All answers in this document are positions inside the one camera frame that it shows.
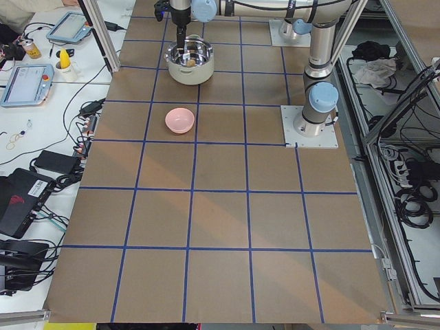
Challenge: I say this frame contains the aluminium frame post left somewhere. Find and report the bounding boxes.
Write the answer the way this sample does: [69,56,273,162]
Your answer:
[78,0,121,75]

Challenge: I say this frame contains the pink bowl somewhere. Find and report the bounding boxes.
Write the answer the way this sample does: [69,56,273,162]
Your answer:
[165,107,195,134]

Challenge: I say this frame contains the near teach pendant tablet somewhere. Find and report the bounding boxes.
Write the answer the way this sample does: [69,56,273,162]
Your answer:
[1,64,54,107]

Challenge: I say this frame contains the teach pendant tablet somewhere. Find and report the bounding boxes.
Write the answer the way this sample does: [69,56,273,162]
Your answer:
[46,12,91,44]
[1,64,54,107]

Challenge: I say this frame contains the white mug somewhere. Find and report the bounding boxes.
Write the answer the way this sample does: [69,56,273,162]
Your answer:
[56,61,81,83]

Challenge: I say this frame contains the white cloth on rack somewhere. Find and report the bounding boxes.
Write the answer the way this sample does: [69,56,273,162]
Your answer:
[354,59,397,88]

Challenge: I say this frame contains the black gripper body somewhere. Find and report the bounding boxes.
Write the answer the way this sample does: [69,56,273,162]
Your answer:
[171,8,191,27]

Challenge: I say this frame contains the black cloth on rack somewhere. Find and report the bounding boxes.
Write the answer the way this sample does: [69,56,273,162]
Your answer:
[352,41,391,61]

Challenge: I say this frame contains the far teach pendant tablet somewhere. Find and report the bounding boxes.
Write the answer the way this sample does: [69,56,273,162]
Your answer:
[46,12,91,44]

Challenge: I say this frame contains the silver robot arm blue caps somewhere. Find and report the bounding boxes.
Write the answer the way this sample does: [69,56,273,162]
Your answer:
[154,1,366,138]

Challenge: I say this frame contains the power strip with plugs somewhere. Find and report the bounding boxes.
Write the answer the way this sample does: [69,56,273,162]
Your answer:
[73,114,98,159]

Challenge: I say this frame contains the white pot steel interior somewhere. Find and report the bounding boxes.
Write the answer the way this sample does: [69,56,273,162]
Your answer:
[164,34,215,85]

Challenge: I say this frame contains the black device lower left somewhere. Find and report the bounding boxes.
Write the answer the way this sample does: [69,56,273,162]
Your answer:
[1,240,49,296]

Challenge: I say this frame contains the black laptop red logo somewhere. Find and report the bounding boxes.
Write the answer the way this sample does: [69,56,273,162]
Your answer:
[1,168,55,239]

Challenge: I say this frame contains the yellow drink can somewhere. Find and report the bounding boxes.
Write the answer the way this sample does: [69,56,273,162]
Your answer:
[21,39,41,59]

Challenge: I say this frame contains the black power adapter brick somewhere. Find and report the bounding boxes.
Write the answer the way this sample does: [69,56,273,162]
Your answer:
[34,150,80,175]

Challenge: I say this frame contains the person beige sleeve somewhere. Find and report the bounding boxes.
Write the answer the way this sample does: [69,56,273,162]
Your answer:
[1,0,79,32]

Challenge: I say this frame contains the brown paper table cover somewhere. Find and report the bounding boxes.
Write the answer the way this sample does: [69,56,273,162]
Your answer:
[47,1,388,324]

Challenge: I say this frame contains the coiled black cables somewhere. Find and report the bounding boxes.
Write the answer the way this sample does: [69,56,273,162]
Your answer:
[393,185,435,229]

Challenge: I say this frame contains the rubber bands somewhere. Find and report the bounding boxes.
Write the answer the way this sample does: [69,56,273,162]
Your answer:
[5,134,22,151]

